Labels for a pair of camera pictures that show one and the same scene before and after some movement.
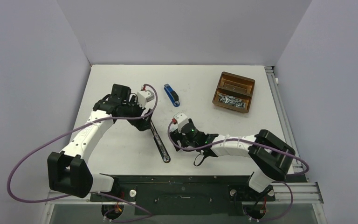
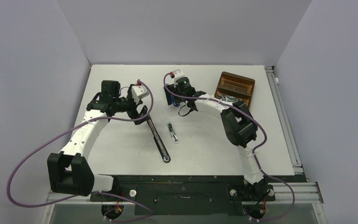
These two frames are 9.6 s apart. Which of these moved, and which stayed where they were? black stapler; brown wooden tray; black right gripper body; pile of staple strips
Moved: black right gripper body
Stayed: black stapler; pile of staple strips; brown wooden tray
